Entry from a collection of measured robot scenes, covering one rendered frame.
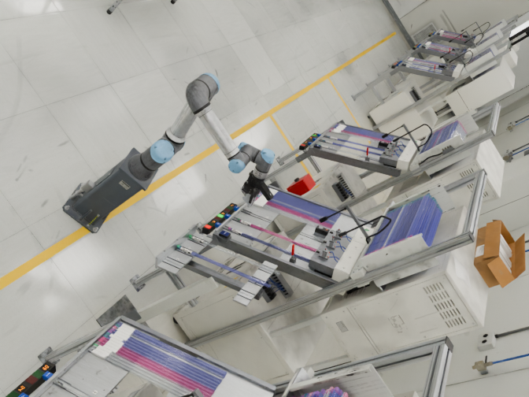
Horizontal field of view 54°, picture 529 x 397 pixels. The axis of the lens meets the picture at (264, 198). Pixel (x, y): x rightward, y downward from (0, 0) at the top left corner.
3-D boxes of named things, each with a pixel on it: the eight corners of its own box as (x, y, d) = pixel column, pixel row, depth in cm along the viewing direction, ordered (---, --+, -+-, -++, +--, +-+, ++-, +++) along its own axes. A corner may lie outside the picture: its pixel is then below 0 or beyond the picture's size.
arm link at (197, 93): (189, 83, 236) (247, 170, 250) (199, 76, 245) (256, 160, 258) (172, 94, 243) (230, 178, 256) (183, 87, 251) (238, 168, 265)
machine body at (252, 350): (165, 317, 320) (233, 286, 285) (220, 261, 377) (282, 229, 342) (224, 398, 327) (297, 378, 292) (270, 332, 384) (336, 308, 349)
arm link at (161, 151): (137, 156, 268) (152, 144, 261) (150, 145, 279) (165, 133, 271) (152, 174, 271) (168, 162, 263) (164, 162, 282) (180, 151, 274)
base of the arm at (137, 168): (123, 167, 272) (134, 159, 266) (135, 150, 283) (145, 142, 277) (145, 186, 278) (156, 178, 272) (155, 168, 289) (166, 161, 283)
